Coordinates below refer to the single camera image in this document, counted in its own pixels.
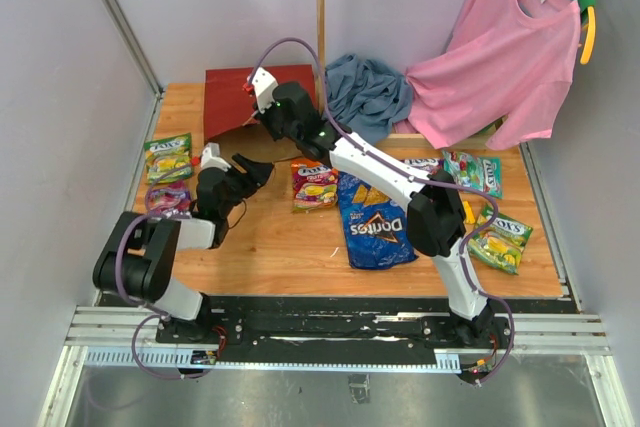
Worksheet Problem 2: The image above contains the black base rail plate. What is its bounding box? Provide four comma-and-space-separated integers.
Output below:
87, 296, 576, 368

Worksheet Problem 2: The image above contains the pink t-shirt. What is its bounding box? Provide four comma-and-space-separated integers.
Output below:
397, 0, 581, 150

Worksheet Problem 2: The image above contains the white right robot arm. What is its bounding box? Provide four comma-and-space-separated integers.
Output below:
248, 77, 494, 347

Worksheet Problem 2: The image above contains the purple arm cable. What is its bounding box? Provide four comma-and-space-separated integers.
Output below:
112, 159, 216, 381
249, 37, 516, 388

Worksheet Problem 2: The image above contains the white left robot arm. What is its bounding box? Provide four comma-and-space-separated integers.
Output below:
92, 154, 274, 343

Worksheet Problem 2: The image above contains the purple Fox's candy bag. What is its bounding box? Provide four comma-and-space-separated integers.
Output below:
145, 180, 192, 218

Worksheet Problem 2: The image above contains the green white snack bag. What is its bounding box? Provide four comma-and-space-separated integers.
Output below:
144, 133, 194, 184

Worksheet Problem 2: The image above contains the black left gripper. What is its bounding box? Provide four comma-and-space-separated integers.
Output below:
220, 153, 273, 216

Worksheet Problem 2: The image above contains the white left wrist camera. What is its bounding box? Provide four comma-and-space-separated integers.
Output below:
200, 142, 231, 171

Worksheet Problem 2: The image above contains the blue Doritos chip bag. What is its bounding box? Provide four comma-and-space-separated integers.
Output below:
337, 172, 418, 270

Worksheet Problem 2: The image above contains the green yellow Fox's candy bag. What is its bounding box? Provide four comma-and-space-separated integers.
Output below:
468, 213, 533, 275

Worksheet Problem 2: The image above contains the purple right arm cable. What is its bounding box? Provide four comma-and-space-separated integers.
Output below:
249, 37, 516, 388

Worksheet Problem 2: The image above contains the red paper bag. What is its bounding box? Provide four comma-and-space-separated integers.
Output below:
203, 67, 300, 162

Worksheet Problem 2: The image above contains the wooden rack frame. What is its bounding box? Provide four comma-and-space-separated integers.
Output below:
310, 0, 511, 151

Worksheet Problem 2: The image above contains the purple snack bag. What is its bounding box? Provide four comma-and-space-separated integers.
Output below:
403, 158, 444, 175

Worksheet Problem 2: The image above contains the aluminium corner post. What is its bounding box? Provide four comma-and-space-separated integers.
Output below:
72, 0, 166, 98

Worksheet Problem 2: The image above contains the green candy snack bag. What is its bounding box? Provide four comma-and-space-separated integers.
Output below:
442, 150, 503, 199

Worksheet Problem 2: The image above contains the small yellow snack packet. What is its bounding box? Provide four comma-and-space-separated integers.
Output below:
462, 200, 476, 225

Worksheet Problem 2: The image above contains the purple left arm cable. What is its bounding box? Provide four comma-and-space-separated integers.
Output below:
112, 159, 216, 381

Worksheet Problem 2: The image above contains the orange Fox's candy bag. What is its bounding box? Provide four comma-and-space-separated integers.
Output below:
290, 157, 339, 213

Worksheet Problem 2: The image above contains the blue crumpled shirt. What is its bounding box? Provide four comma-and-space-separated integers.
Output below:
325, 54, 413, 144

